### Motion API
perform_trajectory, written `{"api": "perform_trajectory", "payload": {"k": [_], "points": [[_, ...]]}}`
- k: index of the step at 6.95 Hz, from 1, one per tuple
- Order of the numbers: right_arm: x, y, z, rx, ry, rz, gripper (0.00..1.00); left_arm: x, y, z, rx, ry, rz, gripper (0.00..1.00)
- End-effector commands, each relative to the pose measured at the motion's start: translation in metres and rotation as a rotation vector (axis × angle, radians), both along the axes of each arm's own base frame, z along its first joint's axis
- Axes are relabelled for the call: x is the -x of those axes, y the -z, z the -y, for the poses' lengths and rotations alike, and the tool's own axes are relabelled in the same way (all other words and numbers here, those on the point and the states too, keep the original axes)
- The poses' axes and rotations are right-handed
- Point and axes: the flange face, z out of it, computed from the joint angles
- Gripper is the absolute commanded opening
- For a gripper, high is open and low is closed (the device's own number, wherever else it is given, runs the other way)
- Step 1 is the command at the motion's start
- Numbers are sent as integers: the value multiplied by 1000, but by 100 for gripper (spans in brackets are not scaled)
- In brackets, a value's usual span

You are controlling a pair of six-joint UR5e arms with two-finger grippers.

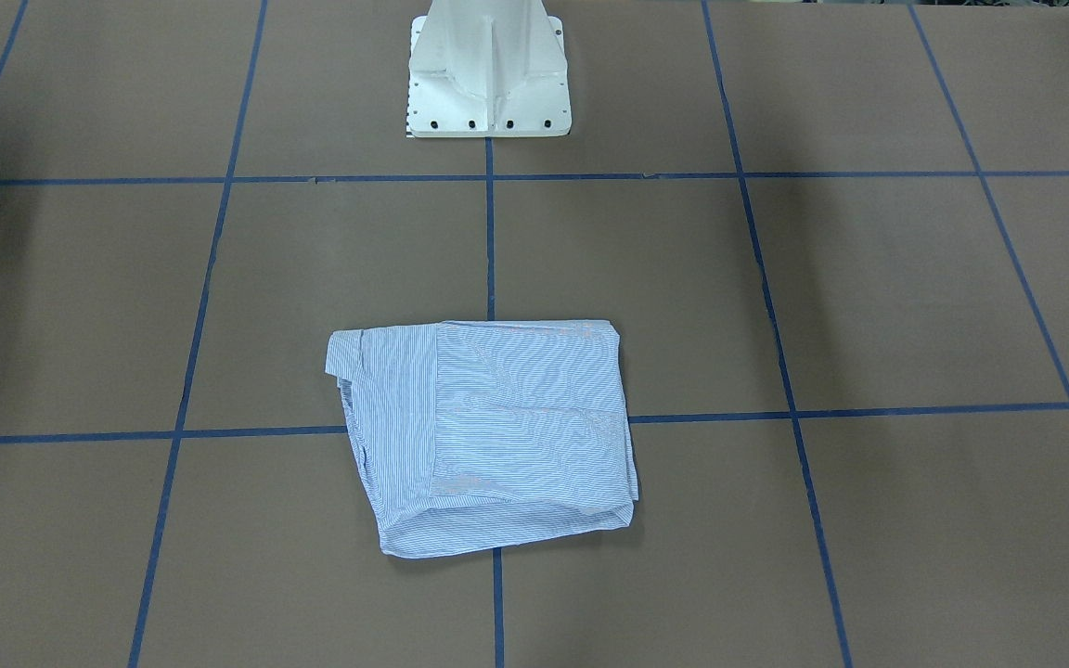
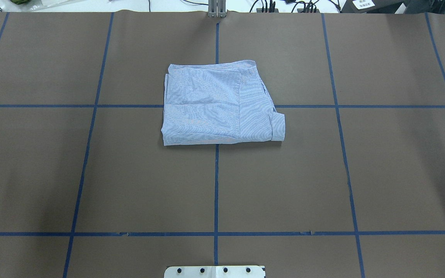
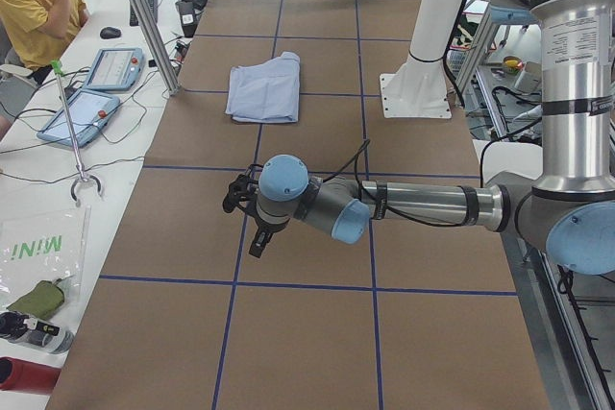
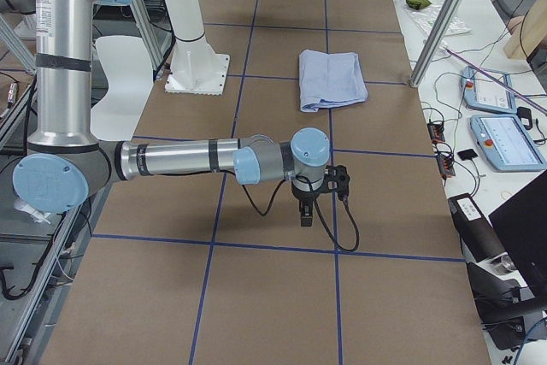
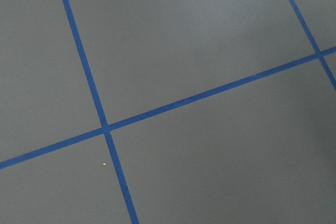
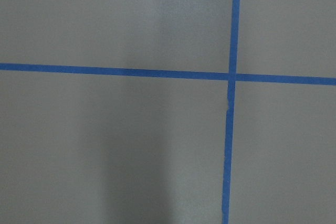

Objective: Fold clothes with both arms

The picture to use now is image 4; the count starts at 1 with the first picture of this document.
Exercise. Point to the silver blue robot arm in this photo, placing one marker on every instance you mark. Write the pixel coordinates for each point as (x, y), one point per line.
(91, 94)

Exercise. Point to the grey aluminium frame post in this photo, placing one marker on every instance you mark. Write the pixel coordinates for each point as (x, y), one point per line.
(433, 41)

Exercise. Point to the black cylinder with label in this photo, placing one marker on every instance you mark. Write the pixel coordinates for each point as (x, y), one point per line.
(474, 229)

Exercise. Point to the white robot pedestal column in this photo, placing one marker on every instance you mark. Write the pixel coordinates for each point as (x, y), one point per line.
(195, 68)

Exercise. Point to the blue teach pendant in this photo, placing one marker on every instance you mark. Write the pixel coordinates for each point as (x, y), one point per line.
(506, 144)
(492, 91)

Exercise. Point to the lower blue teach pendant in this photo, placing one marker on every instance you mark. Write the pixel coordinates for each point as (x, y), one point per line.
(506, 144)

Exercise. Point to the olive green pouch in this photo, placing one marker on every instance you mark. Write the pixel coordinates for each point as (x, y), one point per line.
(418, 4)

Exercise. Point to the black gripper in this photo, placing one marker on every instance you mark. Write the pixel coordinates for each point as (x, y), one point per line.
(302, 196)

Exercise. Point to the light blue striped shirt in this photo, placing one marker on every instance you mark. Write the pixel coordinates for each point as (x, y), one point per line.
(328, 81)

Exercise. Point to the upper blue teach pendant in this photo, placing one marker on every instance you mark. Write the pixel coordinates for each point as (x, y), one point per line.
(492, 91)

